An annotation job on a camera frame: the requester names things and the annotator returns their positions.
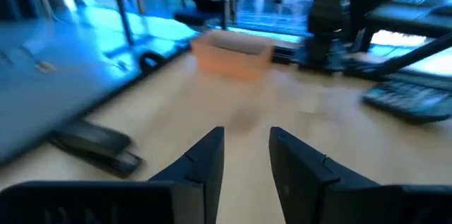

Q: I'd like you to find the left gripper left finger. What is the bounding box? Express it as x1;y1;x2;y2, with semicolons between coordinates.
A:
148;126;225;224

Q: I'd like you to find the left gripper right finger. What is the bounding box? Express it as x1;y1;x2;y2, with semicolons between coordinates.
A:
268;126;382;224

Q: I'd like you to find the black calculator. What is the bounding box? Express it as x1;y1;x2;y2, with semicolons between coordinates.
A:
360;79;452;125

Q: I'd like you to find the short black metal bracket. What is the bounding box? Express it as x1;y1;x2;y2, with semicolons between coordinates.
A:
48;118;145;179

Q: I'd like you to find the orange plastic bin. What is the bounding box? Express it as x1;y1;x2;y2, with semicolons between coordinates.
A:
189;28;277;81

